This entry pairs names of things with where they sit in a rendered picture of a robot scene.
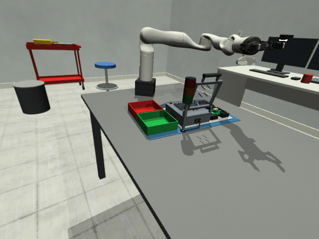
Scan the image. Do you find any green bin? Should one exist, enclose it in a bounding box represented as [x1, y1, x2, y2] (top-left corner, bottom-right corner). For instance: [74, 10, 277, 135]
[137, 110, 178, 136]

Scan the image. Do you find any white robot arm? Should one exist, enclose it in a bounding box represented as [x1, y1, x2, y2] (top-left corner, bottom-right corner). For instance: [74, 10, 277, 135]
[139, 27, 256, 81]

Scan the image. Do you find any red bin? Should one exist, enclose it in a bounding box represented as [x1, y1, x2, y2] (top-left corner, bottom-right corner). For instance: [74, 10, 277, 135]
[128, 100, 164, 121]

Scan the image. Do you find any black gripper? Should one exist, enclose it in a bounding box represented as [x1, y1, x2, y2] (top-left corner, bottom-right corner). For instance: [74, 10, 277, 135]
[240, 36, 285, 55]

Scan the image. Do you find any green circuit board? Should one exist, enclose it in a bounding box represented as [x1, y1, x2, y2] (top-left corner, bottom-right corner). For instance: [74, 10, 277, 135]
[211, 108, 223, 115]

